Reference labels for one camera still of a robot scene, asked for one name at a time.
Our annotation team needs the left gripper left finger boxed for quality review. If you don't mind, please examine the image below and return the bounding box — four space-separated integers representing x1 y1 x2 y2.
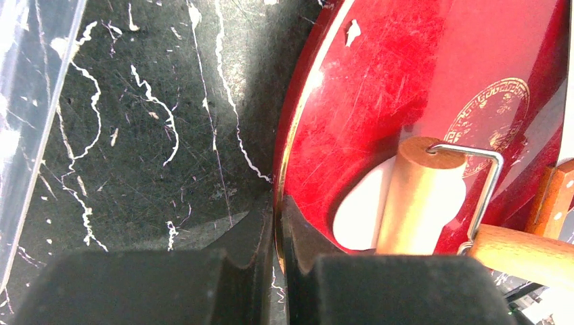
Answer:
14 204 273 324

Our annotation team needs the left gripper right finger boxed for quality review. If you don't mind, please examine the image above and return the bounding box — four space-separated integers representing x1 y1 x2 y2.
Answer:
280 196 528 324

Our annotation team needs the white dough piece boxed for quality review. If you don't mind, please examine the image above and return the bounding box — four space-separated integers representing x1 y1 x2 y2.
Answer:
332 156 466 255

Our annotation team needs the wooden double-ended rolling pin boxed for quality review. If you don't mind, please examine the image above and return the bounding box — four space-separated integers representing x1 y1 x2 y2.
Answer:
375 137 573 290

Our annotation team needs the red round tray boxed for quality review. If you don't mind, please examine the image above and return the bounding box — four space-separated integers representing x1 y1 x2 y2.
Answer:
273 1 571 250

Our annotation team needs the clear plastic tray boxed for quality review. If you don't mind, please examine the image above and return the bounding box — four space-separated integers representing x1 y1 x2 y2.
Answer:
1 0 86 289

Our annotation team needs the metal spatula wooden handle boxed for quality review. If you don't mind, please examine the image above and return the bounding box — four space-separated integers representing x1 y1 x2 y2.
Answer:
493 0 574 241

